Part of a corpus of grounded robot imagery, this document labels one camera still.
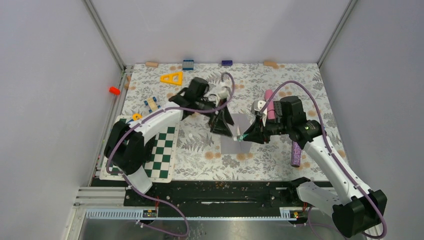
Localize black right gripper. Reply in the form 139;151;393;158
243;113;292;145

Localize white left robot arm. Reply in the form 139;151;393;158
103;72;235;206

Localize dark green building baseplate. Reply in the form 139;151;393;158
273;101;283;119

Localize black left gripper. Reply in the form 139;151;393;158
195;97;234;137

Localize wooden toy car blue wheels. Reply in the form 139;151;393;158
143;96;161;113

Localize purple glitter microphone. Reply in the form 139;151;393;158
290;141;302;168

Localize dark purple building brick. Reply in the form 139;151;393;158
221;60;233;66

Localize white slotted cable duct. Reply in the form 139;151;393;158
85;206;307;222

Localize wooden cylinder block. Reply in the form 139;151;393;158
263;61;280;69
145;61;159;68

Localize orange plastic cap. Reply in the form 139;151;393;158
108;86;121;96

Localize small glue stick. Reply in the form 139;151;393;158
233;134;247;142

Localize right wooden cylinder block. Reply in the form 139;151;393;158
263;61;280;69

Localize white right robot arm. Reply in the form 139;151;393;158
243;96;387;238

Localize grey paper envelope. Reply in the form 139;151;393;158
220;113;252;155

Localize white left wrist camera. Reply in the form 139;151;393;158
215;85;232;100

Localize yellow triangle toy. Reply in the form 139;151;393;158
160;71;183;86

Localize pink toy microphone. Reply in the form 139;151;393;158
264;89;276;121

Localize left wooden cylinder block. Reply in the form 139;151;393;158
145;61;159;68

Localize small coloured block toy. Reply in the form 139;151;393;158
132;113;143;121

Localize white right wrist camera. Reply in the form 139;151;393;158
250;100;268;119

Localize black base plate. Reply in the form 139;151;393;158
123;181;309;218

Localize blue building brick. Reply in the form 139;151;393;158
181;59;195;71

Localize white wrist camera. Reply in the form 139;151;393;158
215;85;232;100
250;100;268;119

